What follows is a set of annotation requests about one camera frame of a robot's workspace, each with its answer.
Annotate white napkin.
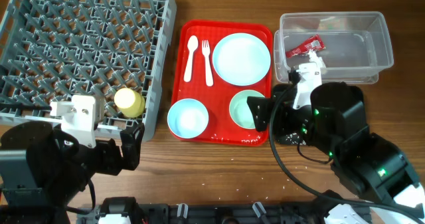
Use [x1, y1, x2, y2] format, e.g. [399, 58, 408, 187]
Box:
[308, 50, 327, 75]

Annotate red plastic tray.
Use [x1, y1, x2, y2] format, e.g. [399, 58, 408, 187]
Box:
[171, 20, 273, 147]

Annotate white plastic spoon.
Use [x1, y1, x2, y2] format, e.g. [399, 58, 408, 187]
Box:
[183, 35, 199, 82]

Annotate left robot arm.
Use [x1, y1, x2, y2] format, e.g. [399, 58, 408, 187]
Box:
[1, 121, 145, 223]

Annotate yellow plastic cup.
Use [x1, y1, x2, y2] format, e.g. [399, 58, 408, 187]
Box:
[114, 88, 145, 118]

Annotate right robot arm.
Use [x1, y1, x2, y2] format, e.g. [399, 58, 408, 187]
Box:
[247, 82, 424, 223]

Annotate red sauce packet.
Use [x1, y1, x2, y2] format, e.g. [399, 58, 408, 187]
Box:
[286, 34, 326, 58]

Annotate light blue small bowl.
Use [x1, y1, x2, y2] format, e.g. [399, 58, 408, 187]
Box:
[167, 98, 209, 139]

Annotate grey dishwasher rack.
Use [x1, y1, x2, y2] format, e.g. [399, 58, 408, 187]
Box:
[1, 0, 177, 141]

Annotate light blue plate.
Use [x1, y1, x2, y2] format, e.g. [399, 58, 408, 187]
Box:
[212, 33, 271, 86]

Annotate green bowl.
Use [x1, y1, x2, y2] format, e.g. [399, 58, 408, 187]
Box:
[229, 90, 264, 130]

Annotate clear plastic bin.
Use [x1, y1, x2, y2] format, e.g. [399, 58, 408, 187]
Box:
[274, 11, 394, 84]

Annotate rice and food scraps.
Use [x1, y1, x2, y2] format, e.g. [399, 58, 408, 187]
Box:
[276, 133, 306, 146]

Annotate white plastic fork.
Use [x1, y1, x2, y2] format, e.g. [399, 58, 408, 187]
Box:
[202, 40, 214, 86]

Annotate black waste tray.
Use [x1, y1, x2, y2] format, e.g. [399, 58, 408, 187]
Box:
[270, 82, 369, 150]

